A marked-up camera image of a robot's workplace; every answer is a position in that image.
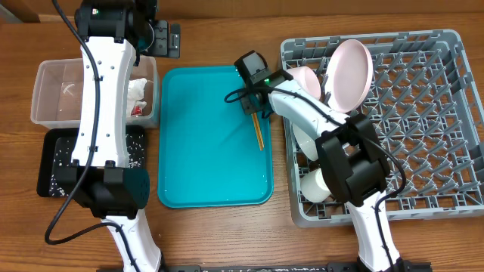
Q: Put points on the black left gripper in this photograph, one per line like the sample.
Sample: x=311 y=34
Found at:
x=161 y=47

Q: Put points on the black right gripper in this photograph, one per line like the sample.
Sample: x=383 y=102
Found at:
x=246 y=108

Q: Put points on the white napkin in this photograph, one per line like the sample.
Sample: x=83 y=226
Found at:
x=135 y=96

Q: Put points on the small pink bowl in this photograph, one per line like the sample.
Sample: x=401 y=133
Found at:
x=307 y=79

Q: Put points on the red wrapper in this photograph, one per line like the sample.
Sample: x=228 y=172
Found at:
x=137 y=111

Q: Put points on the large pink plate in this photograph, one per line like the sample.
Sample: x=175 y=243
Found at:
x=349 y=76

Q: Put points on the white cup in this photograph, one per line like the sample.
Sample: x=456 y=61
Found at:
x=313 y=186

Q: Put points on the grey bowl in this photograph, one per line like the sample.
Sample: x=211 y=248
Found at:
x=306 y=144

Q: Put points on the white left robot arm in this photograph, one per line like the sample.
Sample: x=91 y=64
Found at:
x=113 y=36

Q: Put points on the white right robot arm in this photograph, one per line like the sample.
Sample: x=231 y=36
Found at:
x=353 y=164

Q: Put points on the clear plastic waste bin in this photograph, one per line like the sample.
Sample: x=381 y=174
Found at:
x=57 y=94

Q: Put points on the grey dishwasher rack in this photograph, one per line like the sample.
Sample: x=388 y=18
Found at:
x=427 y=111

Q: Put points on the teal serving tray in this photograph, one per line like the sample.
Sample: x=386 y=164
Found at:
x=209 y=155

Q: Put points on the black tray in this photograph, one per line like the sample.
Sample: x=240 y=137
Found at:
x=58 y=146

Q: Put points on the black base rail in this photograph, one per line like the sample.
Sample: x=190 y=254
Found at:
x=407 y=266

